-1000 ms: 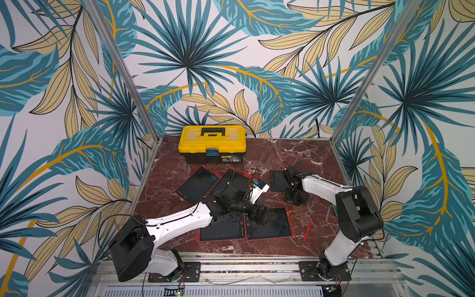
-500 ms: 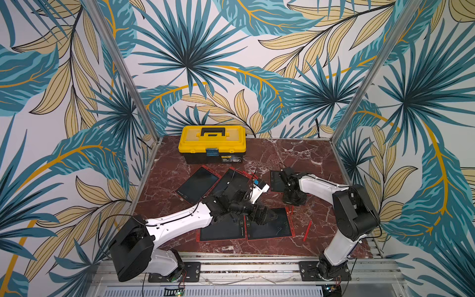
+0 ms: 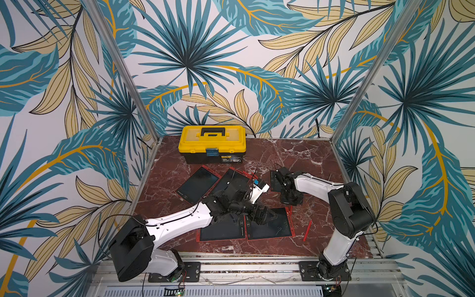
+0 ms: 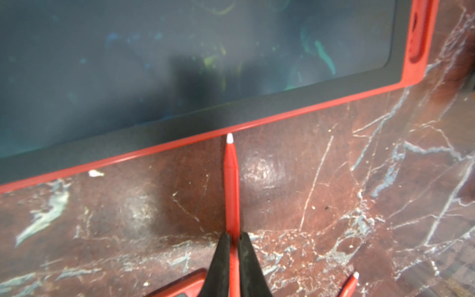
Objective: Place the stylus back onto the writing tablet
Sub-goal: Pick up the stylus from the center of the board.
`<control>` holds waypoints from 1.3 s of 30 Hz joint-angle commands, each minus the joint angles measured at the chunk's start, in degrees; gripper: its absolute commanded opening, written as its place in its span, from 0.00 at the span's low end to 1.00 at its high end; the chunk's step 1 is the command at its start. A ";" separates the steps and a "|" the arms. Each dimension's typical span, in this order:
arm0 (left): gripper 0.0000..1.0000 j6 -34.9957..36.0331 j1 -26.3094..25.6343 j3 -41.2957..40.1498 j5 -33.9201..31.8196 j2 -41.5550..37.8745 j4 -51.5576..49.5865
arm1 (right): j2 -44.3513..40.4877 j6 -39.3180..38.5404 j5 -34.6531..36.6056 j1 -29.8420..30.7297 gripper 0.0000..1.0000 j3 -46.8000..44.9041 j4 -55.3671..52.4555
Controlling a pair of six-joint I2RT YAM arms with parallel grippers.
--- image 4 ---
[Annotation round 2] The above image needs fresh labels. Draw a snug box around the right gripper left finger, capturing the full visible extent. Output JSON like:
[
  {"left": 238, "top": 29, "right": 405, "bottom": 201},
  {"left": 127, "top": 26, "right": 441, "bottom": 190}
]
[{"left": 198, "top": 232, "right": 231, "bottom": 297}]

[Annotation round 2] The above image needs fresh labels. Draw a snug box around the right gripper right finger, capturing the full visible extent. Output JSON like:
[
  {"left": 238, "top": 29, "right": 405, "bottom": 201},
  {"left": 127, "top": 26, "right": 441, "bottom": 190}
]
[{"left": 237, "top": 232, "right": 273, "bottom": 297}]

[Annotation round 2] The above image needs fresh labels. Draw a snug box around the writing tablet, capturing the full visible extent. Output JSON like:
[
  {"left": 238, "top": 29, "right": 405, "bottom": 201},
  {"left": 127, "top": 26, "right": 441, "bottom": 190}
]
[
  {"left": 147, "top": 268, "right": 207, "bottom": 297},
  {"left": 1, "top": 1, "right": 439, "bottom": 193}
]

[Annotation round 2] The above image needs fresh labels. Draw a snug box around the red stylus pair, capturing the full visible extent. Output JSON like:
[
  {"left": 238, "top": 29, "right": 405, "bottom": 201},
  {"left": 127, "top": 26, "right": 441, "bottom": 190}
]
[{"left": 224, "top": 133, "right": 241, "bottom": 297}]

